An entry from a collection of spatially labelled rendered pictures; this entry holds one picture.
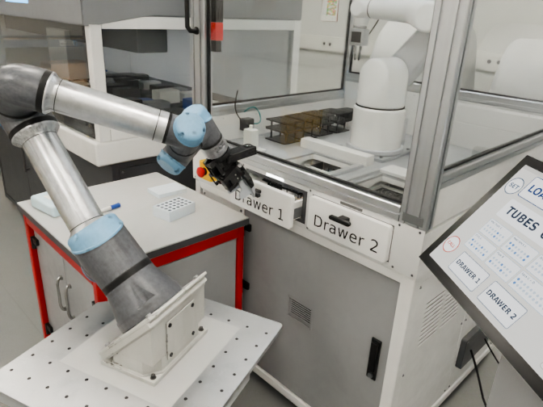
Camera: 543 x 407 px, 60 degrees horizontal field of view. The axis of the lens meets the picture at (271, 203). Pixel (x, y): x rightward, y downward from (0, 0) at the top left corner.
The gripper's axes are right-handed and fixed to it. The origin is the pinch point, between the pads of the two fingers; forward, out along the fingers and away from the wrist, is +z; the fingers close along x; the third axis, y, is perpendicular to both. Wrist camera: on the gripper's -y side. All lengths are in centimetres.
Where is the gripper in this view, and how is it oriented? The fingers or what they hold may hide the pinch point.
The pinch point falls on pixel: (250, 190)
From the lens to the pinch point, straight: 150.1
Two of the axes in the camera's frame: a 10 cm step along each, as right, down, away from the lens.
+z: 3.7, 6.2, 6.9
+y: -6.2, 7.2, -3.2
